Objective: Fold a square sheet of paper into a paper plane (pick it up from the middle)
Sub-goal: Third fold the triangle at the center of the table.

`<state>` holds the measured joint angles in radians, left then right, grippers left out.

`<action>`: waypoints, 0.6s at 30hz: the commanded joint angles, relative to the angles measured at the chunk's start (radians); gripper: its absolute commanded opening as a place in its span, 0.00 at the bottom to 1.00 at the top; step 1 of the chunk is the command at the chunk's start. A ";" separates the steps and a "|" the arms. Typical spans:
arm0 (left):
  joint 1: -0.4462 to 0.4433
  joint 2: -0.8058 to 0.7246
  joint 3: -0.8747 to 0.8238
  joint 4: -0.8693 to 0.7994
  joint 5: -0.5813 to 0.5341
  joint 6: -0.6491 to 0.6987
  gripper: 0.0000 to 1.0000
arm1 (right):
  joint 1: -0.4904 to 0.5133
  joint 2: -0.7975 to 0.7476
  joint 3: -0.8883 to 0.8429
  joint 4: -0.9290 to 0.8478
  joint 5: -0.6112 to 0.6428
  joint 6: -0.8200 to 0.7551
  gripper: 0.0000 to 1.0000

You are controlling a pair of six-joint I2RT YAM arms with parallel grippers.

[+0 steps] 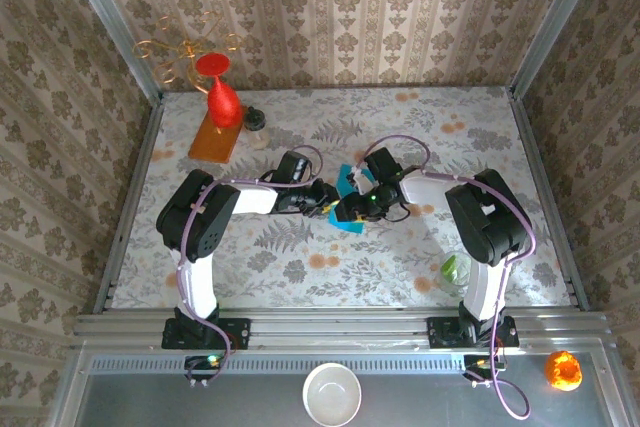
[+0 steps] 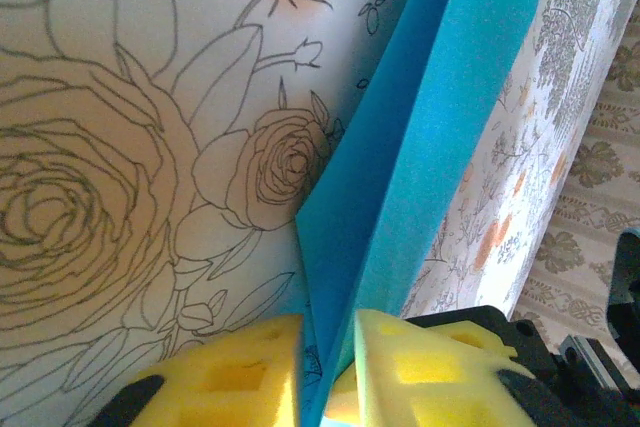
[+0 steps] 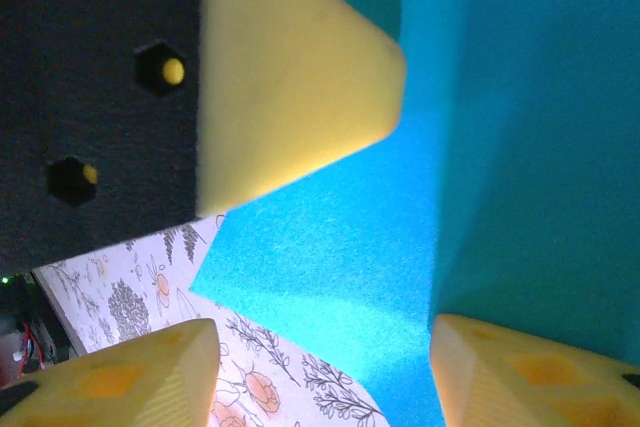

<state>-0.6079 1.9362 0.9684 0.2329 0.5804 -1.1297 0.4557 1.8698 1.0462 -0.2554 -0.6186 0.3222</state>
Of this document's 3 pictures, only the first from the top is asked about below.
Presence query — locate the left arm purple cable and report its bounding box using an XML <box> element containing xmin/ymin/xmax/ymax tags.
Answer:
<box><xmin>174</xmin><ymin>144</ymin><xmax>325</xmax><ymax>389</ymax></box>

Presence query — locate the clear glass with green leaf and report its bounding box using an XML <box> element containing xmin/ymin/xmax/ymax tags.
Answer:
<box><xmin>438</xmin><ymin>251</ymin><xmax>474</xmax><ymax>293</ymax></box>

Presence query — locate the small bottle with black cap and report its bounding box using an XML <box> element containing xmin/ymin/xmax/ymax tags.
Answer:
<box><xmin>243</xmin><ymin>105</ymin><xmax>271</xmax><ymax>150</ymax></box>

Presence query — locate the blue paper sheet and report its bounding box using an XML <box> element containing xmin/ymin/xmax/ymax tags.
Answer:
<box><xmin>327</xmin><ymin>162</ymin><xmax>374</xmax><ymax>236</ymax></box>

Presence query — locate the red wine glass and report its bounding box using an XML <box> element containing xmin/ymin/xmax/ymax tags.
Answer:
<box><xmin>194</xmin><ymin>52</ymin><xmax>244</xmax><ymax>128</ymax></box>

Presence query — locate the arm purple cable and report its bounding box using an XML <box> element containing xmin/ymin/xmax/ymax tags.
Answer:
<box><xmin>349</xmin><ymin>134</ymin><xmax>539</xmax><ymax>422</ymax></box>
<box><xmin>174</xmin><ymin>144</ymin><xmax>325</xmax><ymax>389</ymax></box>

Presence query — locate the right small circuit board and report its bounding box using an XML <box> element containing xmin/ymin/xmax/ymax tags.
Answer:
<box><xmin>462</xmin><ymin>354</ymin><xmax>507</xmax><ymax>389</ymax></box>

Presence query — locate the white bowl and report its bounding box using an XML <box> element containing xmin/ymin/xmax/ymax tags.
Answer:
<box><xmin>301</xmin><ymin>362</ymin><xmax>362</xmax><ymax>427</ymax></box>

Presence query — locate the orange rectangular board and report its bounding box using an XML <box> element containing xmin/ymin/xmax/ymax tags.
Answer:
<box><xmin>187</xmin><ymin>105</ymin><xmax>249</xmax><ymax>164</ymax></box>

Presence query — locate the orange crumpled ball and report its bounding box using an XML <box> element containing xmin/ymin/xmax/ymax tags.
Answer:
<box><xmin>543</xmin><ymin>349</ymin><xmax>584</xmax><ymax>392</ymax></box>

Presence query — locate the grey metal shelf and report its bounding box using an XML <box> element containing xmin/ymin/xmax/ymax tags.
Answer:
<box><xmin>49</xmin><ymin>341</ymin><xmax>626</xmax><ymax>427</ymax></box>

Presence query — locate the floral patterned table cover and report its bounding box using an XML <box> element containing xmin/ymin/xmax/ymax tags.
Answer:
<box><xmin>110</xmin><ymin>86</ymin><xmax>576</xmax><ymax>309</ymax></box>

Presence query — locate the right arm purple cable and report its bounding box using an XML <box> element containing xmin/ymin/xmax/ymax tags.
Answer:
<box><xmin>349</xmin><ymin>134</ymin><xmax>539</xmax><ymax>422</ymax></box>

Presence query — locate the gold wire ornament stand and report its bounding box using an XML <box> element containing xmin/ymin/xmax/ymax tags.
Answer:
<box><xmin>132</xmin><ymin>11</ymin><xmax>244</xmax><ymax>94</ymax></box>

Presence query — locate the small circuit board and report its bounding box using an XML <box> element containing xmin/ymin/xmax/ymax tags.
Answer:
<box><xmin>183</xmin><ymin>354</ymin><xmax>226</xmax><ymax>389</ymax></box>
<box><xmin>462</xmin><ymin>354</ymin><xmax>507</xmax><ymax>389</ymax></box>

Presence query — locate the left small circuit board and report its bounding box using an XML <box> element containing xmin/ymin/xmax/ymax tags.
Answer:
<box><xmin>183</xmin><ymin>354</ymin><xmax>226</xmax><ymax>389</ymax></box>

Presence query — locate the aluminium extrusion frame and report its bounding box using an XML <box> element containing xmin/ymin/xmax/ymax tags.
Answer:
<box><xmin>47</xmin><ymin>0</ymin><xmax>634</xmax><ymax>427</ymax></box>

